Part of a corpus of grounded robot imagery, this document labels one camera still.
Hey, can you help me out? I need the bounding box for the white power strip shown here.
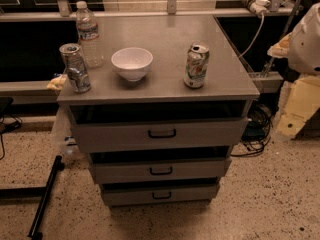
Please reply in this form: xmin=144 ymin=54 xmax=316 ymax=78
xmin=241 ymin=0 xmax=269 ymax=17

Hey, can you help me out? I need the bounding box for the clear plastic water bottle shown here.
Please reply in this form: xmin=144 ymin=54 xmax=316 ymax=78
xmin=76 ymin=1 xmax=103 ymax=68

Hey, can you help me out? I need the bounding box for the black cable bundle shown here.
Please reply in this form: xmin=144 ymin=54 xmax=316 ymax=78
xmin=230 ymin=104 xmax=274 ymax=158

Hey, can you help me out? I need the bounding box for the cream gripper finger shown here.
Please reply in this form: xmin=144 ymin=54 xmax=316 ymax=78
xmin=276 ymin=75 xmax=320 ymax=138

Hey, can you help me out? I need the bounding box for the white bowl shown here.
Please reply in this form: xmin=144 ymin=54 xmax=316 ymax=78
xmin=111 ymin=47 xmax=153 ymax=82

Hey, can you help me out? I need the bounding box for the grey middle drawer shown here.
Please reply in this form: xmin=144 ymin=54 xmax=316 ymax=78
xmin=90 ymin=158 xmax=231 ymax=184

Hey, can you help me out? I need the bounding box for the yellow crumpled wrapper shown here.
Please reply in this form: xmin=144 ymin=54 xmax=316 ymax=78
xmin=47 ymin=74 xmax=67 ymax=91

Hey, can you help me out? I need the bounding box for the white power cable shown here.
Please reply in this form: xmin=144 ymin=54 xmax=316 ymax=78
xmin=237 ymin=13 xmax=266 ymax=59

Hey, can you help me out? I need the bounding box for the black metal stand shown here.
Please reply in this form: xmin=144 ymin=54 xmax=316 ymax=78
xmin=0 ymin=155 xmax=65 ymax=240

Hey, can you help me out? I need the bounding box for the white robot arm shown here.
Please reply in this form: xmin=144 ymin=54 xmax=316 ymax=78
xmin=267 ymin=3 xmax=320 ymax=139

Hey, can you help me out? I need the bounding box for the grey drawer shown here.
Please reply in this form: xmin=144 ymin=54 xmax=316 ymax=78
xmin=72 ymin=118 xmax=248 ymax=153
xmin=90 ymin=158 xmax=231 ymax=184
xmin=102 ymin=184 xmax=219 ymax=206

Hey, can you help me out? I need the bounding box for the silver soda can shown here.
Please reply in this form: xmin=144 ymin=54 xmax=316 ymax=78
xmin=59 ymin=43 xmax=91 ymax=93

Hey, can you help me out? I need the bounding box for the grey bottom drawer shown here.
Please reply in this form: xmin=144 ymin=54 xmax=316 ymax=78
xmin=102 ymin=184 xmax=219 ymax=206

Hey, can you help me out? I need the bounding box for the metal frame rail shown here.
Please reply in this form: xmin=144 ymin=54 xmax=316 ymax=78
xmin=0 ymin=0 xmax=311 ymax=22

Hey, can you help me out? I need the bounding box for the green white soda can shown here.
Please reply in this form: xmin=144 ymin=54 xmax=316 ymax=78
xmin=184 ymin=42 xmax=210 ymax=89

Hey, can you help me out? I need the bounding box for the grey top drawer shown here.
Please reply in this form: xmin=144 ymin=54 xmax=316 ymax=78
xmin=72 ymin=118 xmax=248 ymax=153

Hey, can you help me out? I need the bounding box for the grey drawer cabinet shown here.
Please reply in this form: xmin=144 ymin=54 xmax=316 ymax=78
xmin=58 ymin=15 xmax=259 ymax=193

